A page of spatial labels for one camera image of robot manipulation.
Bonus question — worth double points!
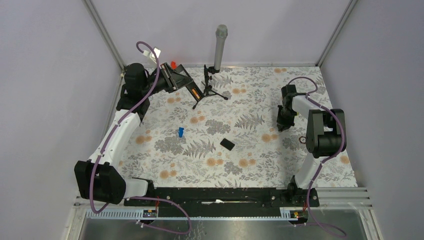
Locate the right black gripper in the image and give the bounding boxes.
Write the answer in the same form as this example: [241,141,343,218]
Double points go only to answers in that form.
[276,105,296,132]

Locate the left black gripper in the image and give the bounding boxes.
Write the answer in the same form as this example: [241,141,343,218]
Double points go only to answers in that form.
[141,62,193,97]

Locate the black battery cover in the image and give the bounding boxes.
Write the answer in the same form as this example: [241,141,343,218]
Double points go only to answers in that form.
[220,138,235,151]

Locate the black remote control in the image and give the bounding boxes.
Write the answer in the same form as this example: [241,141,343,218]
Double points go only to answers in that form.
[185,81,204,103]

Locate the orange battery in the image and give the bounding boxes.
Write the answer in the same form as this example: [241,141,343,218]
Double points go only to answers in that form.
[192,89,201,99]

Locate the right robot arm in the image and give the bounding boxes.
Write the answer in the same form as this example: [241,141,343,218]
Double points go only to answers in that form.
[276,84,347,206]

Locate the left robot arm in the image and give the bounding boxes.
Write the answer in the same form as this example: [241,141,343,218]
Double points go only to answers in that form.
[74,63,193,206]

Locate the red plastic block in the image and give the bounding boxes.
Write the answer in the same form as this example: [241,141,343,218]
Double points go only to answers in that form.
[171,61,177,70]

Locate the black microphone tripod stand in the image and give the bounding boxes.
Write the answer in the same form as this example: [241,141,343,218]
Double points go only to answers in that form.
[192,65,229,110]

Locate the blue plastic block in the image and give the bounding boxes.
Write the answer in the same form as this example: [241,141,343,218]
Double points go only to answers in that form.
[178,127,185,138]

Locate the grey microphone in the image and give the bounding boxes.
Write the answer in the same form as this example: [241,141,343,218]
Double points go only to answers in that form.
[213,24,228,72]

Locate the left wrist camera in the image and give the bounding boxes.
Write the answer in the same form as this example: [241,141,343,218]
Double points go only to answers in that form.
[143,47,161,66]

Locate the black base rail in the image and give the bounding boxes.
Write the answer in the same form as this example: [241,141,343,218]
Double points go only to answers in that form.
[124,187,320,218]

